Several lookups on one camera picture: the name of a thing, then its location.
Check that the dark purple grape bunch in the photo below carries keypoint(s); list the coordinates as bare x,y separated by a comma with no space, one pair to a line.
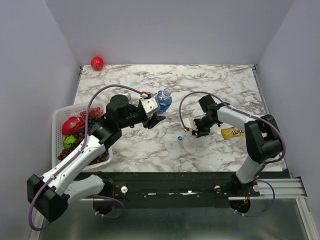
80,134

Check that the red apple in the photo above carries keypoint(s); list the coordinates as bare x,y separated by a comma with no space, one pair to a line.
97,63

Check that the black mounting rail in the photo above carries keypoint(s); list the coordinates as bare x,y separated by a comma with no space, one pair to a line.
163,190

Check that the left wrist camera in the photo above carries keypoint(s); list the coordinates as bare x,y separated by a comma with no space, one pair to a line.
150,106

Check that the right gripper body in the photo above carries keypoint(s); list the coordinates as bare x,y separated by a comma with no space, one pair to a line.
203,124

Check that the red grape bunch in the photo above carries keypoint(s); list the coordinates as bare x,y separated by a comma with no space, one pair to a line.
95,112

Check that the white fruit basket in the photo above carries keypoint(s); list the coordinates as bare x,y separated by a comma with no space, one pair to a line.
59,117

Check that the blue labelled plastic bottle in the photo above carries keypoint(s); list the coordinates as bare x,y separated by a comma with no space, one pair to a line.
164,100

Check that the upside-down energy drink can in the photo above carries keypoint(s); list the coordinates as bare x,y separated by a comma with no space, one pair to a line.
127,95

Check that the green fruit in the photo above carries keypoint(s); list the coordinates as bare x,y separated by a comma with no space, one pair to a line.
69,141

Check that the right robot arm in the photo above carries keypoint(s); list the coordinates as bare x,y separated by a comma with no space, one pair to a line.
262,137

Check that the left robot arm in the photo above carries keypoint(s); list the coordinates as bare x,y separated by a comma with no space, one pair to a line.
51,193

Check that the yellow candy bag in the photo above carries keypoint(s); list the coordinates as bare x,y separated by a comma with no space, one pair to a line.
231,132

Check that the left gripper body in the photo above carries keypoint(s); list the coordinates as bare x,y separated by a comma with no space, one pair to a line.
135,117

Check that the red dragon fruit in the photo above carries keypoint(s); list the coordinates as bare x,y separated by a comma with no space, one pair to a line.
72,124

